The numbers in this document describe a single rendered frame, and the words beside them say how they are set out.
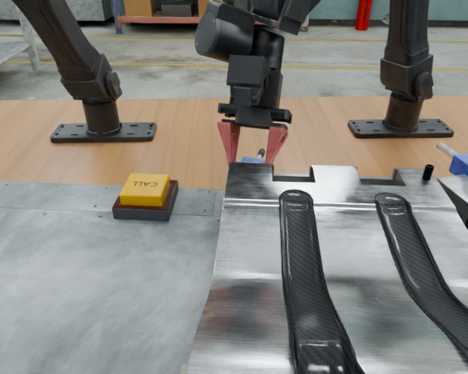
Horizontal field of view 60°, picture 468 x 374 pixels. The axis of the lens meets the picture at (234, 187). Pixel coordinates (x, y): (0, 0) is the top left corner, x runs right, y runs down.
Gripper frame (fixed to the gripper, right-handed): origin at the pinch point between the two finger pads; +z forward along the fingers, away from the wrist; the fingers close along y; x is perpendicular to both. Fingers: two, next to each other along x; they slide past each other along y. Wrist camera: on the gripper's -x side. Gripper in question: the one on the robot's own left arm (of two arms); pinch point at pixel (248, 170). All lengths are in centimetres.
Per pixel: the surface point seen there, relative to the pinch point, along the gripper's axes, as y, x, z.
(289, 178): 6.6, -5.2, 0.2
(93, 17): -309, 420, -159
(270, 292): 8.1, -25.1, 9.3
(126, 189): -16.0, -6.6, 4.8
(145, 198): -12.7, -7.0, 5.5
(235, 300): 5.5, -27.6, 9.8
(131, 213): -14.6, -7.2, 7.9
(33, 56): -265, 267, -70
